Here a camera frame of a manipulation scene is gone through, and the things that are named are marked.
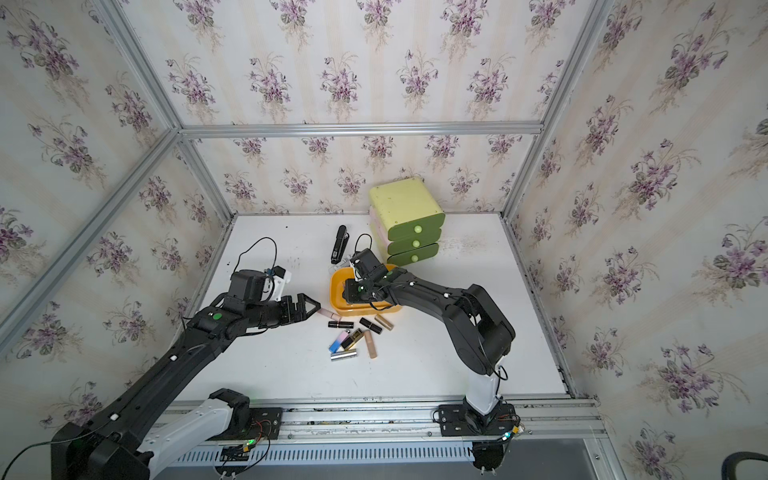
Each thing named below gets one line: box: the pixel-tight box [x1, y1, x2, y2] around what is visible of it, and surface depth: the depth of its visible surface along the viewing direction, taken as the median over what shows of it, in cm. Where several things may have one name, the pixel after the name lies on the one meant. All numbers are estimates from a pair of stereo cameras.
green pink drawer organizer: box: [369, 178, 445, 267], surface depth 96 cm
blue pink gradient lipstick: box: [328, 330, 349, 353], surface depth 88 cm
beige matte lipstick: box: [364, 330, 378, 359], surface depth 87 cm
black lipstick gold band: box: [359, 317, 383, 335], surface depth 92 cm
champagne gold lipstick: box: [374, 313, 394, 331], surface depth 92 cm
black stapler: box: [330, 224, 350, 264], surface depth 109 cm
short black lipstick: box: [328, 321, 354, 329], surface depth 91 cm
